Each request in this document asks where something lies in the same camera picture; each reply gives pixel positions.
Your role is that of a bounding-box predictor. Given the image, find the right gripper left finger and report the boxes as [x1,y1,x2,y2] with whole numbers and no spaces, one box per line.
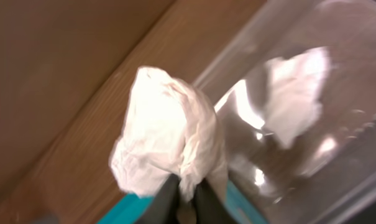
[135,174,180,224]

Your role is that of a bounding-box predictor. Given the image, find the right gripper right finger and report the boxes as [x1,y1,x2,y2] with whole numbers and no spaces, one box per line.
[193,179,237,224]

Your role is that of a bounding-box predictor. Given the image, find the clear plastic bin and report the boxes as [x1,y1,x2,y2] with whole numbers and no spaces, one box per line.
[195,1,376,223]

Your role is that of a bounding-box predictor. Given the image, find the teal plastic tray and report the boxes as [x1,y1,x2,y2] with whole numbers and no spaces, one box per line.
[97,180,268,224]

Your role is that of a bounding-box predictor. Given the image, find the white napkin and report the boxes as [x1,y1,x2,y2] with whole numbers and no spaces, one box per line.
[265,47,331,149]
[109,66,228,202]

